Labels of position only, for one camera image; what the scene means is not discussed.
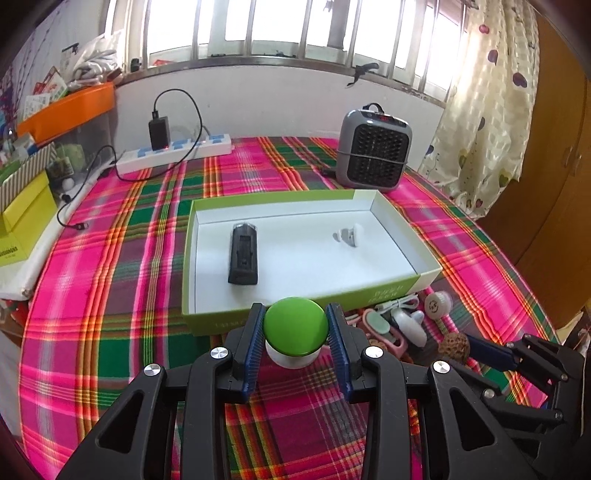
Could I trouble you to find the brown walnut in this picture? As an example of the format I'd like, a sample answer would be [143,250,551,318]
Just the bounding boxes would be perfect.
[438,332,471,364]
[369,339,389,351]

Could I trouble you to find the white grey handheld device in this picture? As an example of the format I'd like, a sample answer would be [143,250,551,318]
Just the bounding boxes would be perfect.
[391,308,427,348]

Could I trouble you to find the white usb cable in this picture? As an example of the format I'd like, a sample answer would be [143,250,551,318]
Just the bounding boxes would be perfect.
[370,294,422,317]

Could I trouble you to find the green cap white stand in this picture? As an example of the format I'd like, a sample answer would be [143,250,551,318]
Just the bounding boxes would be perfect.
[263,297,329,370]

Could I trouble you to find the black rectangular device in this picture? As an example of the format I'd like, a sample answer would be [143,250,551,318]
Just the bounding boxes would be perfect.
[228,223,259,286]

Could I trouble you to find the pink green earphone case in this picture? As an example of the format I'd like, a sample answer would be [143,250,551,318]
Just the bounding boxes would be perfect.
[361,309,408,359]

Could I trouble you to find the white ball gadget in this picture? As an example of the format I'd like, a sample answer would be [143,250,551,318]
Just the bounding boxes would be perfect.
[332,223,363,248]

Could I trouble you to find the green white cardboard box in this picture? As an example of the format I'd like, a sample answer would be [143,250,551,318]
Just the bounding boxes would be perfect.
[181,190,442,336]

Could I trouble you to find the cream patterned curtain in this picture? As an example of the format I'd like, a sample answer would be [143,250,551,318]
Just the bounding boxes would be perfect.
[418,1,540,219]

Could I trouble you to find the white blue power strip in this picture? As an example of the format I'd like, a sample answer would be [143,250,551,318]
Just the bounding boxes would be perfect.
[116,134,232,175]

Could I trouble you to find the yellow shoe box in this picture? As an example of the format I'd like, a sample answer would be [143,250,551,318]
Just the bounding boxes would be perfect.
[1,171,57,266]

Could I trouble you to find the grey black space heater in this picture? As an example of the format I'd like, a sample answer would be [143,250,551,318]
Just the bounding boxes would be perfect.
[335,102,413,192]

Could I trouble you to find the black power adapter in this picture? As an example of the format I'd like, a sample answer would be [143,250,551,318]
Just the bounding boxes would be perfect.
[148,110,170,151]

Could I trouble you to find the striped grey box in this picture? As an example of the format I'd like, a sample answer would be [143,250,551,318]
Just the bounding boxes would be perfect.
[1,142,57,210]

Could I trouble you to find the orange storage bin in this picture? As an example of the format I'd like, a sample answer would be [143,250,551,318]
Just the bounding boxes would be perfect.
[17,82,115,145]

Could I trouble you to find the black charger cable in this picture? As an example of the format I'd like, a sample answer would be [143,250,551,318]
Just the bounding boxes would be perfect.
[56,88,205,230]

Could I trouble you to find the black window handle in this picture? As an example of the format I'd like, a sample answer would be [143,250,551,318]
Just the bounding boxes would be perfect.
[346,62,380,88]

